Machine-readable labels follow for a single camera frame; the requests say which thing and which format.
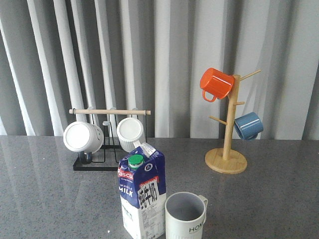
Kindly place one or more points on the wooden mug tree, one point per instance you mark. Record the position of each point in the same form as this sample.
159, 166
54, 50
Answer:
226, 160

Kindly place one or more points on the black wire mug rack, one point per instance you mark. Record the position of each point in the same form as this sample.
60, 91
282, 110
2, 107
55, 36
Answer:
107, 157

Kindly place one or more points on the orange mug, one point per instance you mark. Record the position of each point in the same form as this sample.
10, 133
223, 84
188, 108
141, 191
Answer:
215, 84

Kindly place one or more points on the white smiley mug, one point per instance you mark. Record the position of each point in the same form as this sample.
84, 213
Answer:
83, 137

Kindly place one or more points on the blue mug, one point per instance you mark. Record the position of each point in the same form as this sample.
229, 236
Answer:
248, 126

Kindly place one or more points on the cream HOME mug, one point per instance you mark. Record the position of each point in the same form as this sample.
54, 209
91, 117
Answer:
185, 215

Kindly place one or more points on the grey pleated curtain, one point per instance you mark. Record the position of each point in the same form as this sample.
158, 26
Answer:
150, 54

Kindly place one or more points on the blue white milk carton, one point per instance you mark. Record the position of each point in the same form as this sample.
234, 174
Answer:
142, 189

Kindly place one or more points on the white ribbed mug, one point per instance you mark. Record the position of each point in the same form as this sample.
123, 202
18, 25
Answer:
129, 131

